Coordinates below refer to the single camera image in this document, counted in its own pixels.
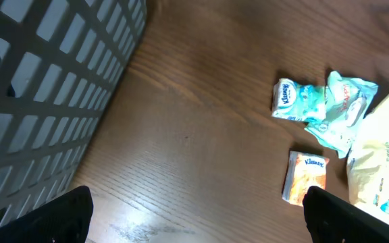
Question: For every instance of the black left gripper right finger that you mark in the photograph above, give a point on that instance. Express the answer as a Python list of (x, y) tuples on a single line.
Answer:
[(329, 219)]

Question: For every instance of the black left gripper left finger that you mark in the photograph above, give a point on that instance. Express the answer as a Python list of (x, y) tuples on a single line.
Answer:
[(64, 219)]

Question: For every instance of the large yellow wipes pack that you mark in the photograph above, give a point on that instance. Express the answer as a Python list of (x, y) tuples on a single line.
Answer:
[(368, 164)]

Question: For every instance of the teal wet wipes pack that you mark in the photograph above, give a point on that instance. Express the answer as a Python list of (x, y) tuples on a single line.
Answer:
[(347, 100)]

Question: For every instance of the orange Kleenex tissue pack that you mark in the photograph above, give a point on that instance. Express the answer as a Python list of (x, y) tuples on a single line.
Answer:
[(304, 170)]

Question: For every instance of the blue Kleenex tissue pack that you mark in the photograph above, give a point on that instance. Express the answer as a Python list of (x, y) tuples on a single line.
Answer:
[(296, 102)]

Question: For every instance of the grey plastic basket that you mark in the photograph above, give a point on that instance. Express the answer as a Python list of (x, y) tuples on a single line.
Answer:
[(60, 62)]

